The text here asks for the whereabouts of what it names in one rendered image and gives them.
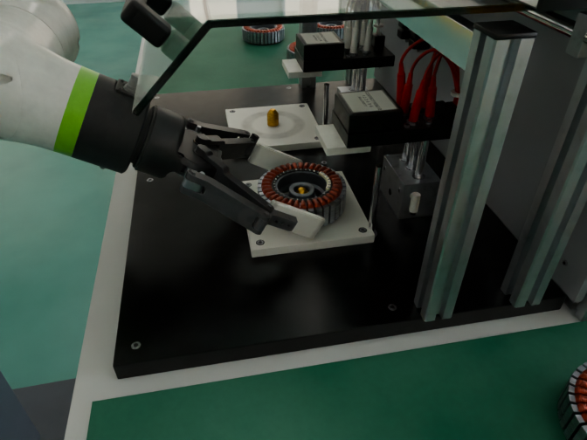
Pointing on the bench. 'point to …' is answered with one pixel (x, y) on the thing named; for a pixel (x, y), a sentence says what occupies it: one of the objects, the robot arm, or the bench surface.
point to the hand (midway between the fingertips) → (299, 193)
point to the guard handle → (148, 19)
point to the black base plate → (284, 262)
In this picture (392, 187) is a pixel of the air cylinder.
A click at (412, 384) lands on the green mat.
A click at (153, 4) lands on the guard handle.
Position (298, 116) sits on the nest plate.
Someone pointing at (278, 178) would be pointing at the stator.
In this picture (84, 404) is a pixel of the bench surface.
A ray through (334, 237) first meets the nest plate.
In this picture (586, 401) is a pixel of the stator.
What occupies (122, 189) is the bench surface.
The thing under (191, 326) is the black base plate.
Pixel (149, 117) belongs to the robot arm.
